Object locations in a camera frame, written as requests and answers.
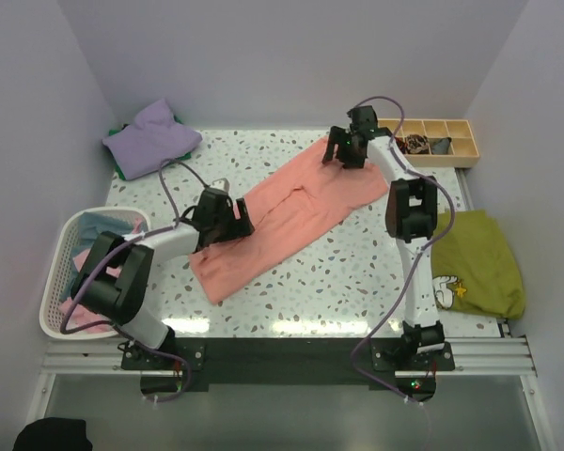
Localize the salmon pink t-shirt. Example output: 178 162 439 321
189 137 388 304

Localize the purple cable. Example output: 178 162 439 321
59 159 217 403
351 96 457 403

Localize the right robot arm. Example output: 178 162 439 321
322 105 445 369

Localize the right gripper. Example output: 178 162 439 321
321 127 364 171

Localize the folded lilac t-shirt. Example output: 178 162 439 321
102 99 202 181

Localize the folded green t-shirt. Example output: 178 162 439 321
102 116 202 180

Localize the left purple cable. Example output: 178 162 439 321
59 159 217 403

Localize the grey blue t-shirt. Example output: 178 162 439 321
60 212 147 303

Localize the white laundry basket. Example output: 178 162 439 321
39 207 151 340

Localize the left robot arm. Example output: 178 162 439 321
60 187 254 368

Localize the grey rolled sock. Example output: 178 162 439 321
429 137 452 155

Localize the wooden compartment tray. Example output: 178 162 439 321
378 118 480 169

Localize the black object bottom left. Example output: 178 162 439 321
13 417 93 451

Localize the olive green t-shirt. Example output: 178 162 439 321
431 210 526 319

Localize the brown patterned rolled sock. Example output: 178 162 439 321
402 134 430 155

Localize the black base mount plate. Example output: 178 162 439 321
117 337 456 401

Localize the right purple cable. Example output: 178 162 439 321
351 96 457 403

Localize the light pink t-shirt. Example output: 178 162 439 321
59 247 113 334

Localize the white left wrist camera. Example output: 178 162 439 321
211 178 230 193

